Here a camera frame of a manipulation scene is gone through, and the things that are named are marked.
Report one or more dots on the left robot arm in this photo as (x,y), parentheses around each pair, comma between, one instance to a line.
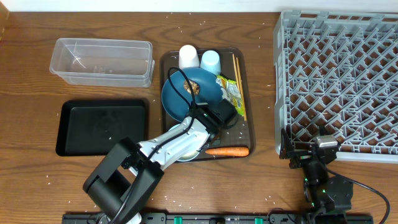
(124,180)

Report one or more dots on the dark brown serving tray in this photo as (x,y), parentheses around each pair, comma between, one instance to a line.
(242,134)

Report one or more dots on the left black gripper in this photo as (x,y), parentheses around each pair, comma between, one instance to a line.
(218,143)

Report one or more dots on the light blue plastic cup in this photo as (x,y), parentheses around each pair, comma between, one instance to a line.
(210,61)

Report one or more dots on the crumpled white tissue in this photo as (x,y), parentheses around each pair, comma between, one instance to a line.
(225,94)

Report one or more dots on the right wooden chopstick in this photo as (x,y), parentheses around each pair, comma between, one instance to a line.
(241,86)

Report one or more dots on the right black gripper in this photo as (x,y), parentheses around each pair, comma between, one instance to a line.
(287,152)

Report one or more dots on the left wooden chopstick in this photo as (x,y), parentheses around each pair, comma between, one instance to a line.
(238,83)

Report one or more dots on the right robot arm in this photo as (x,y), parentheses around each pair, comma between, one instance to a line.
(330,197)

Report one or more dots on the grey dishwasher rack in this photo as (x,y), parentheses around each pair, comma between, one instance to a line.
(338,70)

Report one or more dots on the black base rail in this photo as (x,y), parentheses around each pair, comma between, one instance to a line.
(162,218)

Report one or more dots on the white plastic cup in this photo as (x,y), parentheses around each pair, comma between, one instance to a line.
(188,57)

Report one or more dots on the black waste tray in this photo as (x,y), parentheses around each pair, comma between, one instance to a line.
(93,127)

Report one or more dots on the orange carrot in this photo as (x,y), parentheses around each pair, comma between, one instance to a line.
(228,151)

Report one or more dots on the wooden chopstick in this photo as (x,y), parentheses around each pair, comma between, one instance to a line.
(241,86)
(238,83)

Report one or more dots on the green yellow snack wrapper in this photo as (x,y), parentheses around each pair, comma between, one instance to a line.
(233,92)

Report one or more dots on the clear plastic bin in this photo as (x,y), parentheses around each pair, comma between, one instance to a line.
(103,62)

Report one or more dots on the light blue bowl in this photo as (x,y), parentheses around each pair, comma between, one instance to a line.
(186,157)

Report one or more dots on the brown food scrap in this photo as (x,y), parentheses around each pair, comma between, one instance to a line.
(191,86)

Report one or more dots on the dark blue plate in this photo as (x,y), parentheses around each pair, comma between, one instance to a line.
(175,106)

